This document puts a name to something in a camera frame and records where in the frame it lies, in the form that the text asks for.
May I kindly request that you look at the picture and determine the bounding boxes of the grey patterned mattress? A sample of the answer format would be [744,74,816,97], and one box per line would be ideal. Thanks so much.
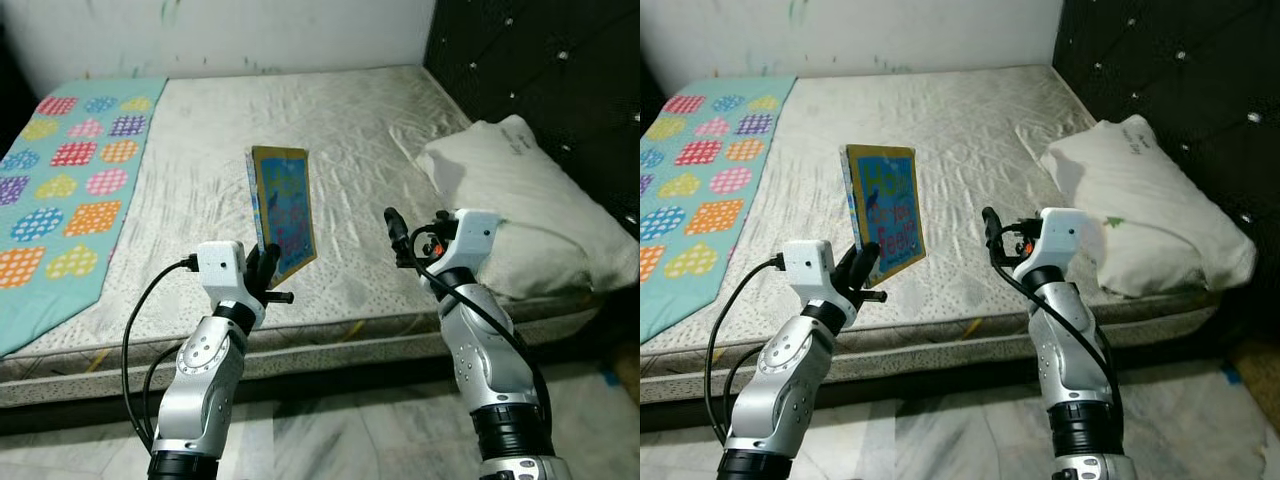
[640,65,1236,406]
[0,65,626,409]

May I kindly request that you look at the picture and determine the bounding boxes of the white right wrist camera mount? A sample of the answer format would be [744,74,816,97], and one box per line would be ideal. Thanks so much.
[450,208,501,273]
[1040,207,1089,273]

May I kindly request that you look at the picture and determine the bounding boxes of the white pillow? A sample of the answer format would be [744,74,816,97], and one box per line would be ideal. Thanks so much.
[415,113,641,301]
[1040,113,1258,299]

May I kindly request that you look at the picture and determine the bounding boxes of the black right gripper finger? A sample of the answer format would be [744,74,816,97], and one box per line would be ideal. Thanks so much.
[981,206,1006,263]
[384,207,411,263]

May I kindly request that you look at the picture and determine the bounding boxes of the teal patterned blanket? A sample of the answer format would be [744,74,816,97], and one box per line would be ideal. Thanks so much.
[640,75,798,346]
[0,78,169,359]

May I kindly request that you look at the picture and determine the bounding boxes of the colourful children's book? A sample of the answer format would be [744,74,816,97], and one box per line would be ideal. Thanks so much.
[845,143,928,291]
[245,145,318,291]

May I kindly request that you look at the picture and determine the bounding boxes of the black bed frame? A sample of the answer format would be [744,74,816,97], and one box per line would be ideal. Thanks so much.
[640,335,1241,431]
[0,340,641,436]

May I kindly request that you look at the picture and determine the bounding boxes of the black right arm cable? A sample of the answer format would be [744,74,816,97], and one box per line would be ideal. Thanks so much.
[990,250,1126,421]
[398,250,556,441]

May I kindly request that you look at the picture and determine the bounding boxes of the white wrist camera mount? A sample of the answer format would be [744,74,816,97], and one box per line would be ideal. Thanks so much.
[195,240,248,306]
[1040,207,1089,273]
[450,208,501,273]
[782,238,836,306]

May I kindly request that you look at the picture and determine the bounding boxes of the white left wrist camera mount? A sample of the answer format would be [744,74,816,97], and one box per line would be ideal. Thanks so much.
[195,240,248,306]
[782,238,836,306]

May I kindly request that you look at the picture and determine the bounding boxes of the brown doormat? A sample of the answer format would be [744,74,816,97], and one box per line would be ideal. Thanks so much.
[1228,338,1280,411]
[612,345,641,401]

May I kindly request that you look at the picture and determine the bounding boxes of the black tufted headboard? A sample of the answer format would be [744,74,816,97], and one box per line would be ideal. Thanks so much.
[425,0,641,231]
[1050,0,1280,331]

